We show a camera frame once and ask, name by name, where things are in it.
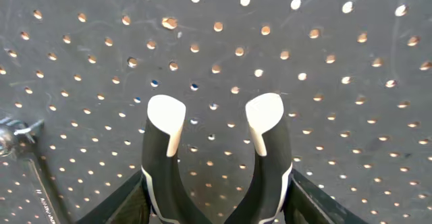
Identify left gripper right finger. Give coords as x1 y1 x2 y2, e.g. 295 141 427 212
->
283 168 369 224

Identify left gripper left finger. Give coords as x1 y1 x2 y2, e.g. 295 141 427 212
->
76 169 153 224

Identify black and white pliers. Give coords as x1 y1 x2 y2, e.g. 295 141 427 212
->
140 92 294 224

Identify wrench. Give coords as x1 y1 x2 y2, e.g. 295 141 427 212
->
0 117 74 224

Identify black pegboard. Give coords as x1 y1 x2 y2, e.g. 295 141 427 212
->
0 0 432 224

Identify metal hook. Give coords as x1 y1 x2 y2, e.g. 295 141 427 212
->
13 118 45 137

